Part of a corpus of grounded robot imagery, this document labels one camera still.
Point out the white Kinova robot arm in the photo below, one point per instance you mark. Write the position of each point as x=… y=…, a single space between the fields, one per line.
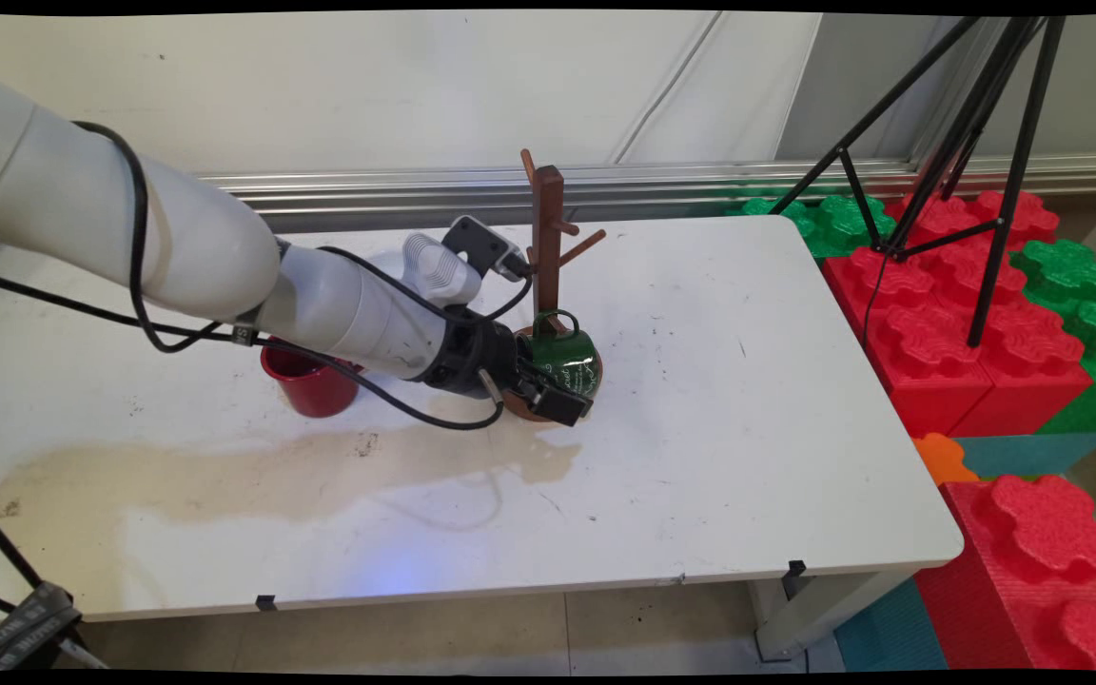
x=177 y=238

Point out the white table leg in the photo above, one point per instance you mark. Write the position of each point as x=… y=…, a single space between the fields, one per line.
x=814 y=609

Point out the red enamel mug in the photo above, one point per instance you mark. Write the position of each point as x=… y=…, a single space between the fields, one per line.
x=315 y=390

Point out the brown wooden mug tree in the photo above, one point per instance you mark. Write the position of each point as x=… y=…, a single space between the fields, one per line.
x=548 y=219

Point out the orange foam piece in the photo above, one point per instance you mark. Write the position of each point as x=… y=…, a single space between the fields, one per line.
x=943 y=459

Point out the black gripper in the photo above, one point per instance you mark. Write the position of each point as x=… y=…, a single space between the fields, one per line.
x=472 y=362

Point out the black tripod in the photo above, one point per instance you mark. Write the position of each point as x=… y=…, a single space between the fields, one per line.
x=1005 y=200

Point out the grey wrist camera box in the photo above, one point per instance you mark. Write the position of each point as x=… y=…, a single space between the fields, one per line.
x=481 y=247

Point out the green foam block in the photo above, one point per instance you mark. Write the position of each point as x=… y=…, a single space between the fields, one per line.
x=843 y=224
x=1066 y=276

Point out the teal foam block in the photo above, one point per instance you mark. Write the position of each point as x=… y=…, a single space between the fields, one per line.
x=1024 y=455
x=890 y=633

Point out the aluminium wall rail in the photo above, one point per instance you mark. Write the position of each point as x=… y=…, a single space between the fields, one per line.
x=367 y=195

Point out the green enamel mug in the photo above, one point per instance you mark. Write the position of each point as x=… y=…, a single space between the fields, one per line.
x=572 y=357

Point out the large red foam block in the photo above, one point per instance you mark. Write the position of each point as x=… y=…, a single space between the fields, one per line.
x=1033 y=571

